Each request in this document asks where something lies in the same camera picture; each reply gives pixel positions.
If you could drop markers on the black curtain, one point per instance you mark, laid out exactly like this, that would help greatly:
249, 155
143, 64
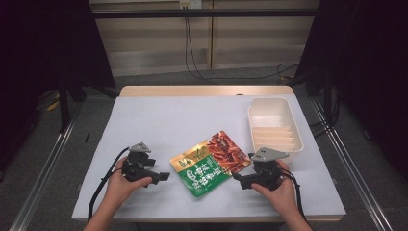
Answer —
41, 48
369, 64

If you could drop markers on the person's right hand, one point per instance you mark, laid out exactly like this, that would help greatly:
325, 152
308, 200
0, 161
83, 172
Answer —
284, 195

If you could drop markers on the person's left hand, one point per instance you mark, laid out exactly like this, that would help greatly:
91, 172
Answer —
120, 189

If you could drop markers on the yellow floor object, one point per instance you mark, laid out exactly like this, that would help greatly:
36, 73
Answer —
54, 104

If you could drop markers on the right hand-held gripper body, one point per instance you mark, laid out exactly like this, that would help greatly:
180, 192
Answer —
267, 174

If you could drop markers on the metal floor rail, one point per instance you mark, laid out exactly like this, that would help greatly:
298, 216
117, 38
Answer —
352, 173
41, 173

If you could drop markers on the white wall outlet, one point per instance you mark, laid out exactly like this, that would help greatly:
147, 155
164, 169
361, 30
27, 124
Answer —
190, 4

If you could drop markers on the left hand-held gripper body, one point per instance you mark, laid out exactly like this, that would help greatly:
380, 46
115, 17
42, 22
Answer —
138, 173

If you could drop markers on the black horizontal bar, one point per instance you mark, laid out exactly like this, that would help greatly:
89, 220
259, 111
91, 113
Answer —
205, 13

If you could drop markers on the black metal stand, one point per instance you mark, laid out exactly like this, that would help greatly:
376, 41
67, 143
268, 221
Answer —
65, 102

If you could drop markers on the white table sheet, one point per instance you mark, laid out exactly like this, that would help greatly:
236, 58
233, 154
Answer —
179, 118

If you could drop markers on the white plastic container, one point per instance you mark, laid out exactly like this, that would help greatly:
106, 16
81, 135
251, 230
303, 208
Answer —
274, 125

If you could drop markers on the green and red snack packet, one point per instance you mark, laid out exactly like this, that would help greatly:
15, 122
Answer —
208, 166

